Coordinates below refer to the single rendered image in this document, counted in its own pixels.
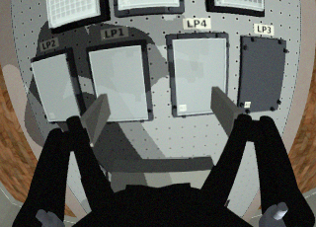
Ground grey base plate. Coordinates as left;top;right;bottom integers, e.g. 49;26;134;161
10;0;302;218

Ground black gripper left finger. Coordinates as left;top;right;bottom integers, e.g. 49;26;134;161
12;94;134;227

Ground grey button panel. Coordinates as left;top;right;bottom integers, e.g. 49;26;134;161
97;158;214;192

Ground dark grey square plate with corner posts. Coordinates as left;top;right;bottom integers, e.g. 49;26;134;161
237;37;288;114

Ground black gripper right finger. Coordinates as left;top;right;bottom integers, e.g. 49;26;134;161
176;87;315;227

